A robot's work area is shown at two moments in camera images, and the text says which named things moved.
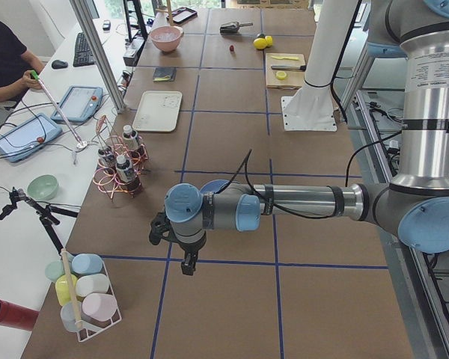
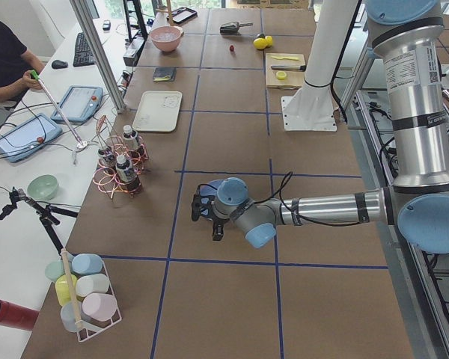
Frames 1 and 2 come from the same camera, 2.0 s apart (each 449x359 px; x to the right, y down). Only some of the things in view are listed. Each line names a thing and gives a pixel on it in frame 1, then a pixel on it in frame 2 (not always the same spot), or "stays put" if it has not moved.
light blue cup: x=87 y=263 stays put
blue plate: x=214 y=185 stays put
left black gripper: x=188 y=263 → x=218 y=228
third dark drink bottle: x=128 y=174 stays put
